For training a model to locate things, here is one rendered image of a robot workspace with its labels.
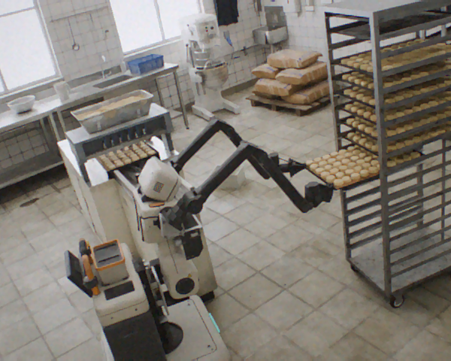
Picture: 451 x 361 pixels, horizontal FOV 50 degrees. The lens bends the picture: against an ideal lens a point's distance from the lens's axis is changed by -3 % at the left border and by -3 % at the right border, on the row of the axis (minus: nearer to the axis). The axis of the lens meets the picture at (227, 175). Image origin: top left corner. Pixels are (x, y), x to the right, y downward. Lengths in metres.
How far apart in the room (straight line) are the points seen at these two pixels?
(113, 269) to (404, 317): 1.77
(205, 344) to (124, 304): 0.62
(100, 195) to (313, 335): 1.76
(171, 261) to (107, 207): 1.26
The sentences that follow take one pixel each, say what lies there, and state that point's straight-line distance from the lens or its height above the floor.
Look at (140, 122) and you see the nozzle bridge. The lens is 3.60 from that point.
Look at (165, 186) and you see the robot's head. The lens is 2.38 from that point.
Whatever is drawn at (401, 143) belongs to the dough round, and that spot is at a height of 1.06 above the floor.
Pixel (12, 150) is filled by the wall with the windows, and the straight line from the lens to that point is 6.74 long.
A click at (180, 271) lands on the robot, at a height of 0.75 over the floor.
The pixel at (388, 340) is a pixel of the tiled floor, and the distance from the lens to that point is 3.14.
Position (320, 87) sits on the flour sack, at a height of 0.25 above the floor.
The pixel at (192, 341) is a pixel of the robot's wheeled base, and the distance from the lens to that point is 2.90.
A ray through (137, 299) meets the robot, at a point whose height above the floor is 0.79.
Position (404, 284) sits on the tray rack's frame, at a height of 0.15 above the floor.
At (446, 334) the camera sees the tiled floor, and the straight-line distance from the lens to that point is 3.20.
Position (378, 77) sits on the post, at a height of 1.50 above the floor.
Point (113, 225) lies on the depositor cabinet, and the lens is 3.79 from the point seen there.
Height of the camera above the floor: 2.23
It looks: 25 degrees down
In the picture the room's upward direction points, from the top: 11 degrees counter-clockwise
